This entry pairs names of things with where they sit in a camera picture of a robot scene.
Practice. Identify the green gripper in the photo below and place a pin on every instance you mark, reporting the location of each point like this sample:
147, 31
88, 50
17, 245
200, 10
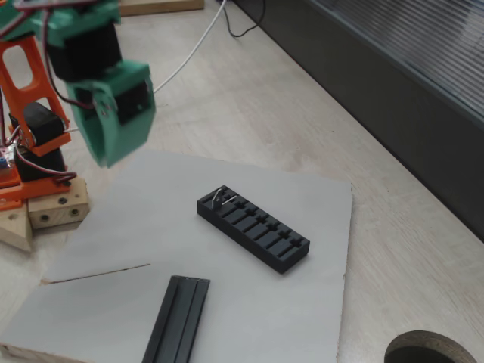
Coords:
113, 141

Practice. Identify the black aluminium profile rail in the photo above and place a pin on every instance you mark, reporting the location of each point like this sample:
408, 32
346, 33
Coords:
177, 321

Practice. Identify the grey board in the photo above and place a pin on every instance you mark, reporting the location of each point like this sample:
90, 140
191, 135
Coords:
151, 227

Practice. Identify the wooden base block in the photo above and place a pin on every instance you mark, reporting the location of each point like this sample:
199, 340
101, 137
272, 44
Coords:
56, 211

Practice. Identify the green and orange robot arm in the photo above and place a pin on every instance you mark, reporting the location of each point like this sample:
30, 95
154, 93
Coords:
36, 75

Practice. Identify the wooden base plank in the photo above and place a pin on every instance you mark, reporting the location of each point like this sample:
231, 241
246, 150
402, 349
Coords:
13, 230

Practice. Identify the black slotted rack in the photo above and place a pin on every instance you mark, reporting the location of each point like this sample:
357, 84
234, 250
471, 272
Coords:
261, 234

